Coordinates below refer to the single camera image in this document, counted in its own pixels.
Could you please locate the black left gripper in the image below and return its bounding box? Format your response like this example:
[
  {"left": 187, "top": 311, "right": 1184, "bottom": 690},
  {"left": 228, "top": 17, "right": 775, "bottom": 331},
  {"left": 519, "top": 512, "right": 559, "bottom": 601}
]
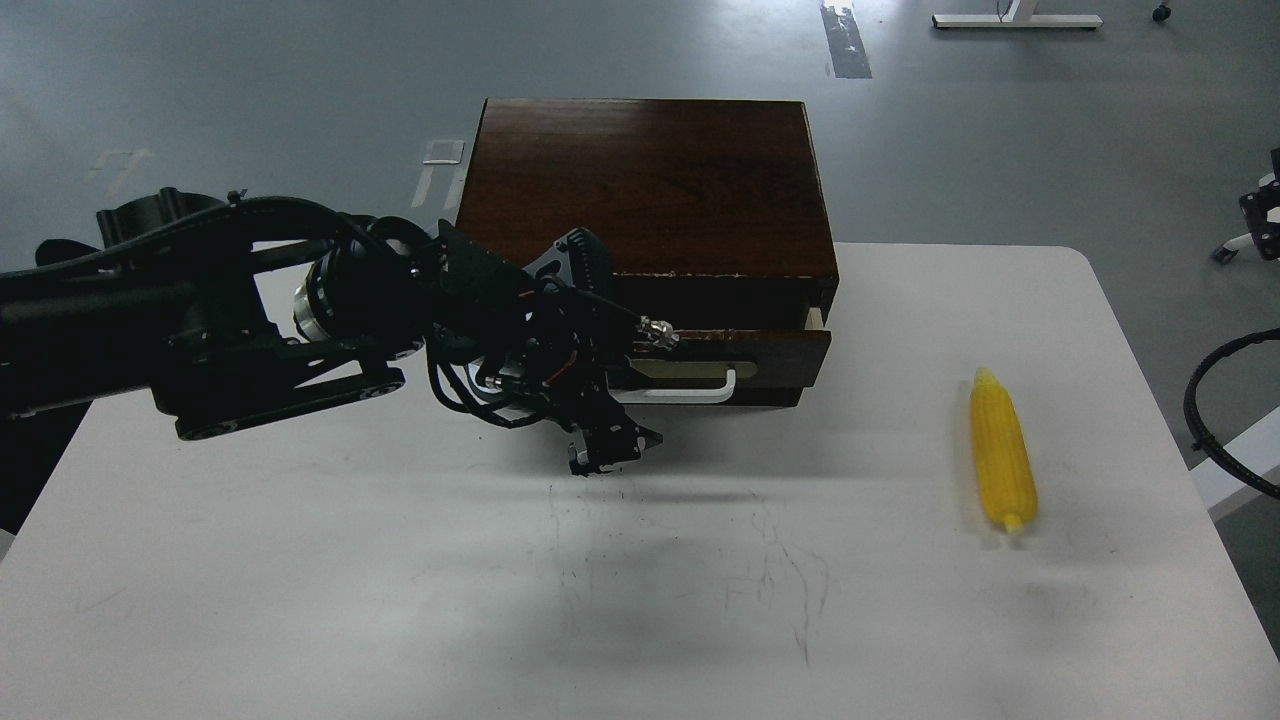
[{"left": 425, "top": 222, "right": 663, "bottom": 477}]

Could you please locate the white drawer handle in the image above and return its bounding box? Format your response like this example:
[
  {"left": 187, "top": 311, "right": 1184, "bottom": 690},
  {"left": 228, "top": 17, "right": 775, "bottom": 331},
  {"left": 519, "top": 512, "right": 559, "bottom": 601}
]
[{"left": 611, "top": 368, "right": 737, "bottom": 405}]

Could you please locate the dark wooden drawer front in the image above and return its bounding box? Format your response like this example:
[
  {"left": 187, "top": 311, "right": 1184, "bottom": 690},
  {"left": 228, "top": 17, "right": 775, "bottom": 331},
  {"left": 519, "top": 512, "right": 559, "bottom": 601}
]
[{"left": 611, "top": 329, "right": 833, "bottom": 407}]

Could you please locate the yellow toy corn cob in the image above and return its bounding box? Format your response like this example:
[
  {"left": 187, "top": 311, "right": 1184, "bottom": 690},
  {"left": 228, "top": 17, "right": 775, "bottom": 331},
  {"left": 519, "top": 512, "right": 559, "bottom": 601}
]
[{"left": 970, "top": 366, "right": 1038, "bottom": 536}]

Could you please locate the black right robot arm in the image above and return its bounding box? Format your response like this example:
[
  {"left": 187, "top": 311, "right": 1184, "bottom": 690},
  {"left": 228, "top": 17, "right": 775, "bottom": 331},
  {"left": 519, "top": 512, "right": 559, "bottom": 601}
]
[{"left": 1239, "top": 147, "right": 1279, "bottom": 263}]

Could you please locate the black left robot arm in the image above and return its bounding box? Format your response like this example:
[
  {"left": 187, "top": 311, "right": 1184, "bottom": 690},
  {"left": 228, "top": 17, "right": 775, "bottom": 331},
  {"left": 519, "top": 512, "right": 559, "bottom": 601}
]
[{"left": 3, "top": 187, "right": 678, "bottom": 477}]

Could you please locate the dark wooden drawer cabinet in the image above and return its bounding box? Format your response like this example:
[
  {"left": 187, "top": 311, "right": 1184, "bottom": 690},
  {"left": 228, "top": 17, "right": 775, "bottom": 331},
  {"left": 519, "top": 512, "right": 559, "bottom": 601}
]
[{"left": 454, "top": 97, "right": 841, "bottom": 409}]

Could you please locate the white table leg base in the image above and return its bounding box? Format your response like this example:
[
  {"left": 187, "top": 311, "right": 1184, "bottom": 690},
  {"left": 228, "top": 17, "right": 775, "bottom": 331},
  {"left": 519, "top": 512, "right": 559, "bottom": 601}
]
[{"left": 931, "top": 1, "right": 1105, "bottom": 31}]

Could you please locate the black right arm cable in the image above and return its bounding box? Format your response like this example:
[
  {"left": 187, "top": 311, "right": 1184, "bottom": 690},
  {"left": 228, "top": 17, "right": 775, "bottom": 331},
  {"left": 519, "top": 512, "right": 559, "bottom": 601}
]
[{"left": 1183, "top": 328, "right": 1280, "bottom": 501}]

